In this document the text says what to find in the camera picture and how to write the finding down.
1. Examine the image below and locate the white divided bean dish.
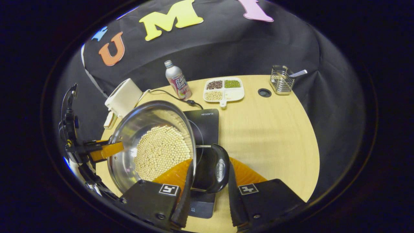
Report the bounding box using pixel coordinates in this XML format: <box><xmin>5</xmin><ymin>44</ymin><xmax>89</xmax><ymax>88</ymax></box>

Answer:
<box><xmin>203</xmin><ymin>77</ymin><xmax>245</xmax><ymax>107</ymax></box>

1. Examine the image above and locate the steel pot with soybeans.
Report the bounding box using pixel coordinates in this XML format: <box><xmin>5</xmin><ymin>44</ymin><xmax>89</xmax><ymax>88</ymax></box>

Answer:
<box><xmin>107</xmin><ymin>100</ymin><xmax>231</xmax><ymax>194</ymax></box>

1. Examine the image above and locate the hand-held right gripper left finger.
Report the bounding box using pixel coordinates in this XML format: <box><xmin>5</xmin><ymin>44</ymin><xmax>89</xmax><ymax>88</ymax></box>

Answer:
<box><xmin>118</xmin><ymin>159</ymin><xmax>194</xmax><ymax>231</ymax></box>

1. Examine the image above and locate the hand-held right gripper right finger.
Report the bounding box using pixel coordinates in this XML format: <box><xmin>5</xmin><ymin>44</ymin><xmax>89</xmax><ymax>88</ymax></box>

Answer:
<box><xmin>228</xmin><ymin>157</ymin><xmax>306</xmax><ymax>232</ymax></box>

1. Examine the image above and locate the wire utensil holder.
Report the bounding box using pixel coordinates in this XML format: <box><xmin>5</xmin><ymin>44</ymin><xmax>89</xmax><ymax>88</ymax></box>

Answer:
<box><xmin>269</xmin><ymin>65</ymin><xmax>295</xmax><ymax>95</ymax></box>

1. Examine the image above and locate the white toaster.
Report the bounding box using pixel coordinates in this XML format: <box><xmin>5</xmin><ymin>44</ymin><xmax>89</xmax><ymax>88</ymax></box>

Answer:
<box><xmin>104</xmin><ymin>78</ymin><xmax>143</xmax><ymax>118</ymax></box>

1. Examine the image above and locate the silver drink bottle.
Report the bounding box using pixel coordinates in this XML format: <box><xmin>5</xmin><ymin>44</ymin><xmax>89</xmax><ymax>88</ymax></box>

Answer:
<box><xmin>164</xmin><ymin>60</ymin><xmax>192</xmax><ymax>100</ymax></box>

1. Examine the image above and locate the bread slice on green plate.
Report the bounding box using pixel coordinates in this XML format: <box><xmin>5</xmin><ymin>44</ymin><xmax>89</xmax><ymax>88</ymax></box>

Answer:
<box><xmin>103</xmin><ymin>111</ymin><xmax>117</xmax><ymax>129</ymax></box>

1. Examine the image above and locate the black induction cooktop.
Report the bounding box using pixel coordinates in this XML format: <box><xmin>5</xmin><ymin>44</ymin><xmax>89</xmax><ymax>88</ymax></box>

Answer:
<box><xmin>183</xmin><ymin>109</ymin><xmax>220</xmax><ymax>219</ymax></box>

